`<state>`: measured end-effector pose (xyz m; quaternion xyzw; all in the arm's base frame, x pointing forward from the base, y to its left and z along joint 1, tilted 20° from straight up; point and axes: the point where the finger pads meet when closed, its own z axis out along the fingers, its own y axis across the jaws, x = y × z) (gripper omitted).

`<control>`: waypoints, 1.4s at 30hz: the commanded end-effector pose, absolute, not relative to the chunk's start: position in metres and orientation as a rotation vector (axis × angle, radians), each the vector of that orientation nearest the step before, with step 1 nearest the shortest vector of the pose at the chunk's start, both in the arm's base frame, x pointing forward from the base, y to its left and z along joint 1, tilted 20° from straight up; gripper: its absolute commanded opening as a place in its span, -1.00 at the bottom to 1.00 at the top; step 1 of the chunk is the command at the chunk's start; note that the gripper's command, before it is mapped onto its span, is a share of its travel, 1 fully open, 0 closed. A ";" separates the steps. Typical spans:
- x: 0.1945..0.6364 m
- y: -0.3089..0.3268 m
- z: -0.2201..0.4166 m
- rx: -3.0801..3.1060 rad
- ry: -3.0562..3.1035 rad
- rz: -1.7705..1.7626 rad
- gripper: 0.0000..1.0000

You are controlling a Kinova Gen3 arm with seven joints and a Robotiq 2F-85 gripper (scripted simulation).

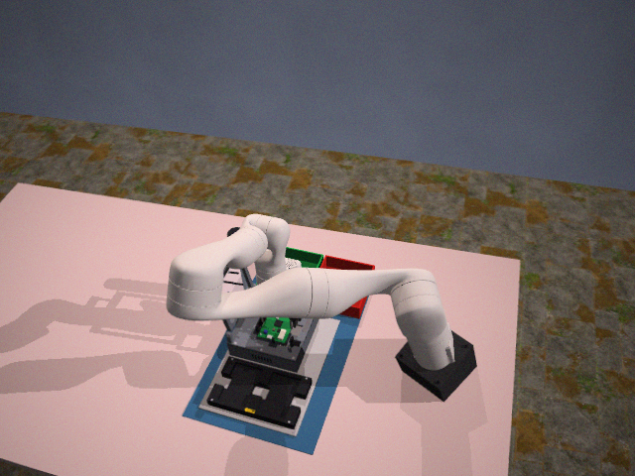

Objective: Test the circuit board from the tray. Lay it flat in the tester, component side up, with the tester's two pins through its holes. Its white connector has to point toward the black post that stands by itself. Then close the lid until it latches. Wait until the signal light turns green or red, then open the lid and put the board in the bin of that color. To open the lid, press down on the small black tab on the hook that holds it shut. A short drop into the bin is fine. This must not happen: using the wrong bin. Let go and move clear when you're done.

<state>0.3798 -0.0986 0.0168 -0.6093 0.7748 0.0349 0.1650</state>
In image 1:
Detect red open tray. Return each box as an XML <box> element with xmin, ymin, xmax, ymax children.
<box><xmin>320</xmin><ymin>255</ymin><xmax>375</xmax><ymax>318</ymax></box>

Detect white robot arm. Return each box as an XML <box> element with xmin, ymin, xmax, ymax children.
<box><xmin>167</xmin><ymin>214</ymin><xmax>454</xmax><ymax>370</ymax></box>

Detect green circuit board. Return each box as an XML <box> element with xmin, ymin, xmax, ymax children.
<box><xmin>258</xmin><ymin>317</ymin><xmax>291</xmax><ymax>343</ymax></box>

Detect green box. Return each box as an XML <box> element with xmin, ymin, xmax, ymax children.
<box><xmin>285</xmin><ymin>247</ymin><xmax>323</xmax><ymax>268</ymax></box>

